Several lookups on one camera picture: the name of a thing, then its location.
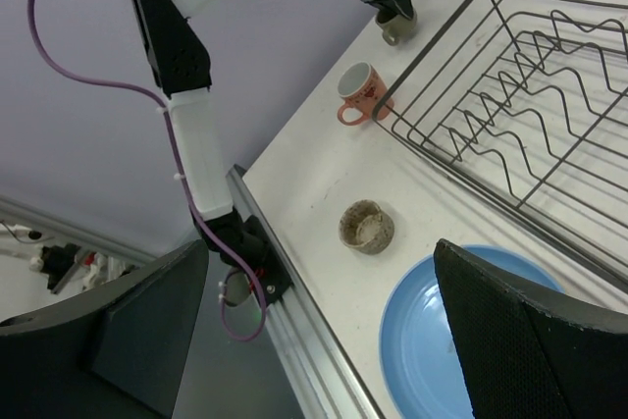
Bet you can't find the aluminium rail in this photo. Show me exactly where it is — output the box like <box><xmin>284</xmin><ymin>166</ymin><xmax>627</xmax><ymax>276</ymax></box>
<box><xmin>227</xmin><ymin>165</ymin><xmax>383</xmax><ymax>418</ymax></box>

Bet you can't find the pink cup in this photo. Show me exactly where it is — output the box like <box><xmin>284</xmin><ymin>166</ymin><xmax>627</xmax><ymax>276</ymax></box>
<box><xmin>337</xmin><ymin>62</ymin><xmax>388</xmax><ymax>127</ymax></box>

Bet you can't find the blue plate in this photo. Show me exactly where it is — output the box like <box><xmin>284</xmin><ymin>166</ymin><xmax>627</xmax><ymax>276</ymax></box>
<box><xmin>379</xmin><ymin>245</ymin><xmax>561</xmax><ymax>418</ymax></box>

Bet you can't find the black wire dish rack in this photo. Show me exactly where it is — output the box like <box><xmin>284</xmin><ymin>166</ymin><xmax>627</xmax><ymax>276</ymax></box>
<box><xmin>376</xmin><ymin>0</ymin><xmax>627</xmax><ymax>289</ymax></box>

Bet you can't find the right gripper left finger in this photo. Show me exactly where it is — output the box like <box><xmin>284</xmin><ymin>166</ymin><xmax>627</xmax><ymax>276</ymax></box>
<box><xmin>1</xmin><ymin>240</ymin><xmax>208</xmax><ymax>418</ymax></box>

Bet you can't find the speckled grey cup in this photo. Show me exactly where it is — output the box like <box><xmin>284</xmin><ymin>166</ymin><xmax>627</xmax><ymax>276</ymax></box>
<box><xmin>339</xmin><ymin>199</ymin><xmax>395</xmax><ymax>255</ymax></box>

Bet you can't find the grey-green cup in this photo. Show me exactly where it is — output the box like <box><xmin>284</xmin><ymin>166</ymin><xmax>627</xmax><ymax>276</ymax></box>
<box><xmin>375</xmin><ymin>12</ymin><xmax>417</xmax><ymax>46</ymax></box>

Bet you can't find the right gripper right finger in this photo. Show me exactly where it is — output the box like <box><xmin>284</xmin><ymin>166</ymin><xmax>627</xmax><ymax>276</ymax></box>
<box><xmin>434</xmin><ymin>239</ymin><xmax>627</xmax><ymax>418</ymax></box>

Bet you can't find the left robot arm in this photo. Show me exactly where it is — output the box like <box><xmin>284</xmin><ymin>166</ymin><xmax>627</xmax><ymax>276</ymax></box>
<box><xmin>132</xmin><ymin>0</ymin><xmax>266</xmax><ymax>266</ymax></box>

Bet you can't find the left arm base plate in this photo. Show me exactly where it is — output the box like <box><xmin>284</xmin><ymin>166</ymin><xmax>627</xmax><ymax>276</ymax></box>
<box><xmin>244</xmin><ymin>216</ymin><xmax>292</xmax><ymax>306</ymax></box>

